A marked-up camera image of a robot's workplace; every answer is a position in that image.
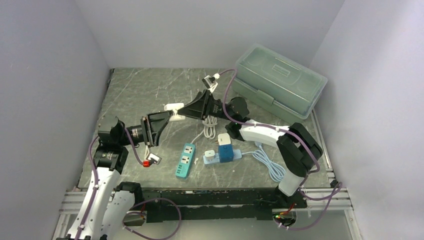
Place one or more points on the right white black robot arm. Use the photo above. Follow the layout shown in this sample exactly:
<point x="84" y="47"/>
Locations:
<point x="298" y="148"/>

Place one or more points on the white cube socket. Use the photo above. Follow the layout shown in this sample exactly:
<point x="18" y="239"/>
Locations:
<point x="223" y="139"/>

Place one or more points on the black base frame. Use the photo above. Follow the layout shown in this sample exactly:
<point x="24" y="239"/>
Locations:
<point x="171" y="204"/>

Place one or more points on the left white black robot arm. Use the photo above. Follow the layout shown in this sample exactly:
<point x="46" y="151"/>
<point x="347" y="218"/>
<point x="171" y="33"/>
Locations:
<point x="107" y="201"/>

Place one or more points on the blue cube adapter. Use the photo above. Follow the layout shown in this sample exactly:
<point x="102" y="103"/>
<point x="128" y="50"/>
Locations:
<point x="225" y="153"/>

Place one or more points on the teal power strip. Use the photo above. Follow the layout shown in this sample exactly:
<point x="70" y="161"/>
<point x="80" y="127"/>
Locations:
<point x="188" y="154"/>

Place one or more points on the small white charger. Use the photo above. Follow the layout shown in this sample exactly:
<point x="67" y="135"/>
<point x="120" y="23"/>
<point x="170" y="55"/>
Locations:
<point x="209" y="155"/>

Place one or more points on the light blue power strip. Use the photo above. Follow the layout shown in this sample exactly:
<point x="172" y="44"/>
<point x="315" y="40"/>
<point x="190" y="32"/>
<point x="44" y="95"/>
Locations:
<point x="276" y="171"/>

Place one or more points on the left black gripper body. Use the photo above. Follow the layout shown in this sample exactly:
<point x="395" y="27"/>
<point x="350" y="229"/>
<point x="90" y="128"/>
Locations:
<point x="145" y="131"/>

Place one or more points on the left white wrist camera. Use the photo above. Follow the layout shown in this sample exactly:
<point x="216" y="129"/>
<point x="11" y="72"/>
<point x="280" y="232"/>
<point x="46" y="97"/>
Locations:
<point x="150" y="158"/>

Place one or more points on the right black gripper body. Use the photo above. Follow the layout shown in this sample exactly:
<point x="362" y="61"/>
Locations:
<point x="214" y="109"/>

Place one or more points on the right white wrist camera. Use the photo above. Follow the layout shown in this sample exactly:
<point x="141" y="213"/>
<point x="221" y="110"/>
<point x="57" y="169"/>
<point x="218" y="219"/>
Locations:
<point x="210" y="82"/>

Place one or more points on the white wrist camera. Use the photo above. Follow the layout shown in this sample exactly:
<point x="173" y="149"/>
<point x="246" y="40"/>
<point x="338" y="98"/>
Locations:
<point x="150" y="158"/>
<point x="210" y="82"/>

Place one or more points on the green plastic toolbox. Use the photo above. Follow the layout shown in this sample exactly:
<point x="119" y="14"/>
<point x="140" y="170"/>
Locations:
<point x="278" y="84"/>

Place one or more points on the white blue charger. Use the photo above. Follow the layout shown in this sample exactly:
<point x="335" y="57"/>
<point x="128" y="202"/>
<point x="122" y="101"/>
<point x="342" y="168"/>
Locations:
<point x="174" y="107"/>

